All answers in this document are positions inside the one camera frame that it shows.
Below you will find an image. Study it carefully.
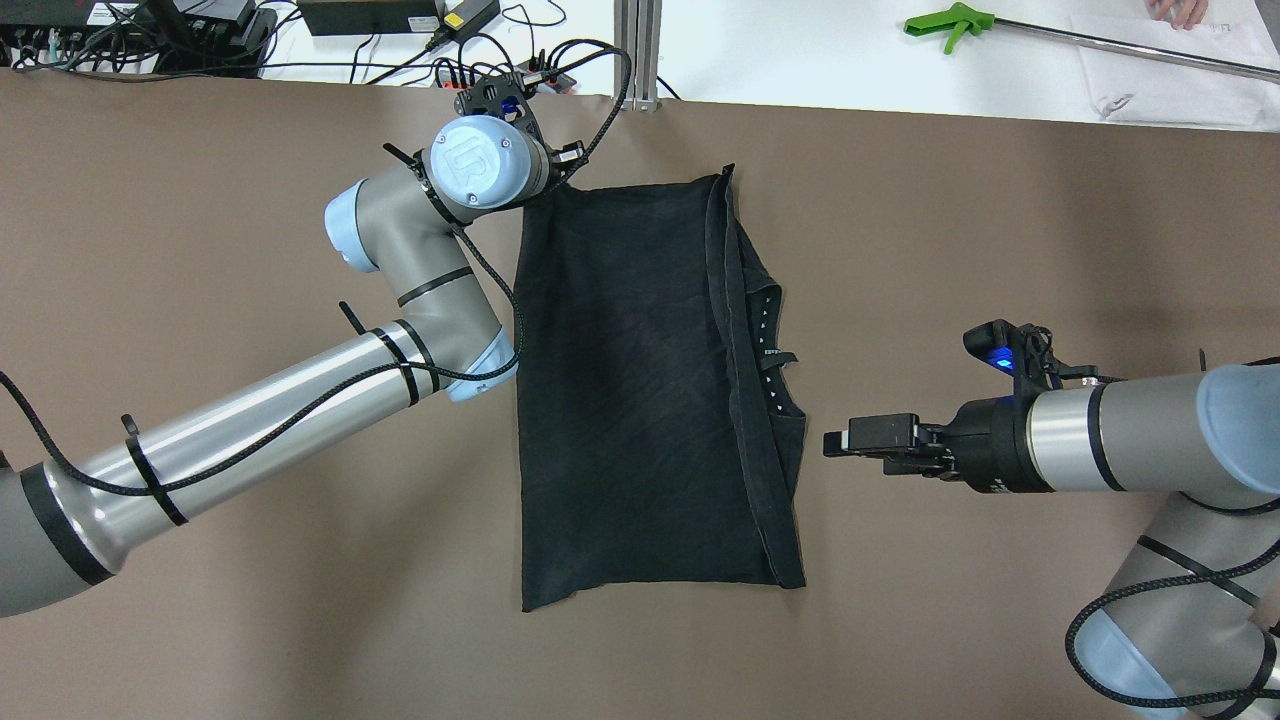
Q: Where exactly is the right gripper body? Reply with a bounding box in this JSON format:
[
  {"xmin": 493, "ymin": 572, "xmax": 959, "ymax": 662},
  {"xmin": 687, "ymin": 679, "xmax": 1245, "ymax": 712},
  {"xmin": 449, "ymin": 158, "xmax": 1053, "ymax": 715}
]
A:
[{"xmin": 884, "ymin": 398, "xmax": 1051, "ymax": 495}]

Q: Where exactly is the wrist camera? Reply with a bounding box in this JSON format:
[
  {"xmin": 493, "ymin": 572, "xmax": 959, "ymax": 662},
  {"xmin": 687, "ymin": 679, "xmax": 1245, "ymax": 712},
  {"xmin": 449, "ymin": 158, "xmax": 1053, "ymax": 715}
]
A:
[
  {"xmin": 454, "ymin": 72, "xmax": 544, "ymax": 141},
  {"xmin": 963, "ymin": 319, "xmax": 1062, "ymax": 389}
]

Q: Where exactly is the black graphic t-shirt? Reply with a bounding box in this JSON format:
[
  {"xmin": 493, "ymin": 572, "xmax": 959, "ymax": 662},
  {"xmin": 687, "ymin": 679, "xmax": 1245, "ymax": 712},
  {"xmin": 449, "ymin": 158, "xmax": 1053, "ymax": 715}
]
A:
[{"xmin": 515, "ymin": 167, "xmax": 806, "ymax": 612}]

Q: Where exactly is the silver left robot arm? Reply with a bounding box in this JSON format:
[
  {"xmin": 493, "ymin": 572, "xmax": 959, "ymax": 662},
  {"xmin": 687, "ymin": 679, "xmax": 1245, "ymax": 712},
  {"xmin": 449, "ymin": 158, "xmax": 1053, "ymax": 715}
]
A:
[{"xmin": 1, "ymin": 115, "xmax": 556, "ymax": 618}]

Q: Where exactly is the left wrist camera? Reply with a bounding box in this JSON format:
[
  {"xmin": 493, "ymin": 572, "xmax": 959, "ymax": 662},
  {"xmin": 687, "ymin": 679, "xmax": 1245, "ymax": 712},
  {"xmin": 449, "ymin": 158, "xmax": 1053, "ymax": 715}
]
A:
[{"xmin": 454, "ymin": 72, "xmax": 544, "ymax": 141}]

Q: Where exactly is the black power adapter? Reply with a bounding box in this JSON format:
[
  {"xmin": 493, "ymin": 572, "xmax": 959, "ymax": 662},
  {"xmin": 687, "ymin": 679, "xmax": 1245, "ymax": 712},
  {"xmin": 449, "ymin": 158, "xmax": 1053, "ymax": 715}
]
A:
[{"xmin": 296, "ymin": 1, "xmax": 500, "ymax": 37}]

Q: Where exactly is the aluminium frame post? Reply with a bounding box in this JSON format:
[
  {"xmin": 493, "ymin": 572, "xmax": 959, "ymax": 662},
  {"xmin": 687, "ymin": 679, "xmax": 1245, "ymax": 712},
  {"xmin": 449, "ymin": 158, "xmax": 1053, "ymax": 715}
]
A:
[{"xmin": 612, "ymin": 0, "xmax": 663, "ymax": 113}]

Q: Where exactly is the silver metal rod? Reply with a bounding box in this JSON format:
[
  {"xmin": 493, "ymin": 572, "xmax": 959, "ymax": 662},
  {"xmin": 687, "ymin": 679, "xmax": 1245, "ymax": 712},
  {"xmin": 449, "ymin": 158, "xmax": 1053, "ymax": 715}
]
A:
[{"xmin": 993, "ymin": 17, "xmax": 1279, "ymax": 85}]

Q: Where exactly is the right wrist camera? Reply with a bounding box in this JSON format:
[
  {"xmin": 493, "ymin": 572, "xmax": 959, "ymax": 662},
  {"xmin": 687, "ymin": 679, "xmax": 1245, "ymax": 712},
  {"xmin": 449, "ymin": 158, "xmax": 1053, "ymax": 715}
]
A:
[{"xmin": 963, "ymin": 319, "xmax": 1062, "ymax": 389}]

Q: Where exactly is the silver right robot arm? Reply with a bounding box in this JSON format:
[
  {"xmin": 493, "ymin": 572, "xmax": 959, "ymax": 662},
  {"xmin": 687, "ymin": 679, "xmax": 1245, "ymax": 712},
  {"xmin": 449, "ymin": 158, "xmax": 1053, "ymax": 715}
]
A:
[{"xmin": 822, "ymin": 364, "xmax": 1277, "ymax": 719}]

